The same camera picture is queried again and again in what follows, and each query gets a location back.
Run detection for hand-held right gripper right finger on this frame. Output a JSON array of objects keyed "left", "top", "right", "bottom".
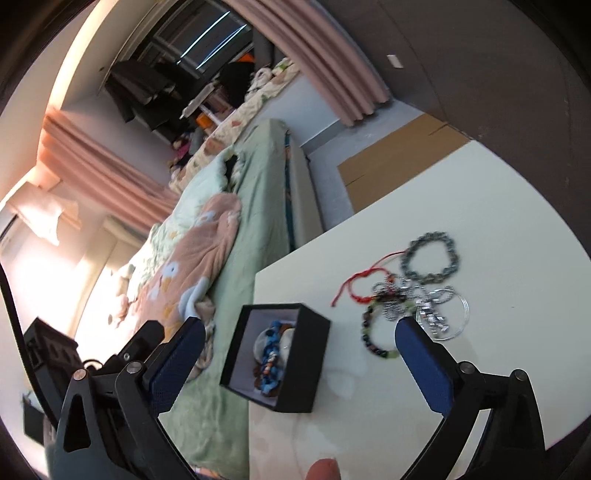
[{"left": 394, "top": 316, "right": 548, "bottom": 480}]

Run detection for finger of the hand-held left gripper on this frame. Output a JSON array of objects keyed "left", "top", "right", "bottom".
[{"left": 99, "top": 320, "right": 165, "bottom": 377}]

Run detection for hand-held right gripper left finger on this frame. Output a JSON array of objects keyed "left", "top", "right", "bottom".
[{"left": 54, "top": 318, "right": 206, "bottom": 480}]

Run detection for silver charm bracelet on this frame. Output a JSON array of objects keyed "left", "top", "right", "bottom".
[{"left": 383, "top": 281, "right": 453, "bottom": 337}]

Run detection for silver wire bangle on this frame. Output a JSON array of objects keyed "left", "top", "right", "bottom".
[{"left": 414, "top": 286, "right": 471, "bottom": 341}]

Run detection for green dark beaded bracelet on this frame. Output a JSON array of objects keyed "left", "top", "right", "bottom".
[{"left": 361, "top": 295, "right": 409, "bottom": 361}]

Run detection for black jewelry box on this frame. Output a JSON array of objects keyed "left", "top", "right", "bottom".
[{"left": 220, "top": 303, "right": 332, "bottom": 413}]

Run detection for red string bracelet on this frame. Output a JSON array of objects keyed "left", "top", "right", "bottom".
[{"left": 331, "top": 251, "right": 413, "bottom": 308}]

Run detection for person's right hand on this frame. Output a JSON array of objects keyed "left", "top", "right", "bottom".
[{"left": 307, "top": 457, "right": 343, "bottom": 480}]

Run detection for pink printed blanket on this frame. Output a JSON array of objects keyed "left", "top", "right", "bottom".
[{"left": 108, "top": 194, "right": 243, "bottom": 335}]

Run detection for white round bangle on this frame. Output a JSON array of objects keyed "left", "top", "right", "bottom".
[{"left": 253, "top": 324, "right": 297, "bottom": 370}]

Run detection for white hanging cloth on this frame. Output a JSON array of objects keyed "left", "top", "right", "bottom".
[{"left": 14, "top": 185, "right": 81, "bottom": 247}]

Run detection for light green floral quilt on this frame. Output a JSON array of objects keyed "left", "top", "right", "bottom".
[{"left": 111, "top": 148, "right": 241, "bottom": 278}]

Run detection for pink curtain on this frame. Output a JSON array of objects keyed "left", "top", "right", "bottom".
[
  {"left": 226, "top": 0, "right": 393, "bottom": 127},
  {"left": 37, "top": 108, "right": 181, "bottom": 232}
]

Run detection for green bedspread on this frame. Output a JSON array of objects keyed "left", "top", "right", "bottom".
[{"left": 152, "top": 117, "right": 296, "bottom": 480}]

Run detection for brown cardboard sheet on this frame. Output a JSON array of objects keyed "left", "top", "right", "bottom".
[{"left": 338, "top": 113, "right": 472, "bottom": 214}]

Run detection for beige bed base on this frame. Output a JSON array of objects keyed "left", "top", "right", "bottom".
[{"left": 281, "top": 119, "right": 325, "bottom": 247}]

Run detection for cream printed quilt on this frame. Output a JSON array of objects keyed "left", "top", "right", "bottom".
[{"left": 168, "top": 58, "right": 301, "bottom": 190}]

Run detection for dark hanging clothes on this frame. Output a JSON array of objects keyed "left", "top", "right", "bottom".
[{"left": 105, "top": 60, "right": 222, "bottom": 134}]

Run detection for black cable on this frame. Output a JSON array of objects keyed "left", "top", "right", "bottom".
[{"left": 0, "top": 263, "right": 29, "bottom": 370}]

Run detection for blue beaded bracelet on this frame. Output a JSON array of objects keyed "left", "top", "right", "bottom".
[{"left": 261, "top": 320, "right": 296, "bottom": 397}]

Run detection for grey beaded bracelet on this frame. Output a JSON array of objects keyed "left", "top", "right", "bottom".
[{"left": 402, "top": 232, "right": 458, "bottom": 283}]

